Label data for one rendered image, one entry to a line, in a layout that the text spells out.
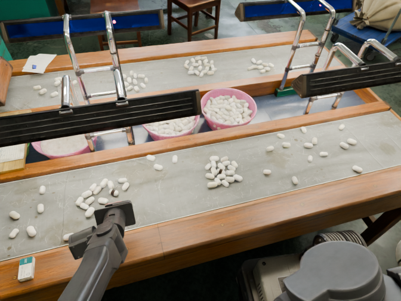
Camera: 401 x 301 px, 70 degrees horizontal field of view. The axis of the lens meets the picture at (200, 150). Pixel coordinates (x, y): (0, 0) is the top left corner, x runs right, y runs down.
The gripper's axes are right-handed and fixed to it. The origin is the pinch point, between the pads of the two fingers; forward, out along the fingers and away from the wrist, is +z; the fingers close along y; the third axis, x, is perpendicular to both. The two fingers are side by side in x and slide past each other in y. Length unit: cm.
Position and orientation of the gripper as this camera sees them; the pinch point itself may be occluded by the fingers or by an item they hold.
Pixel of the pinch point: (117, 206)
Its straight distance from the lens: 92.9
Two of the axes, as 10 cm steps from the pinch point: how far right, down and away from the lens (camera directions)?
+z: -2.2, -1.6, 9.6
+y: -9.7, 1.8, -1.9
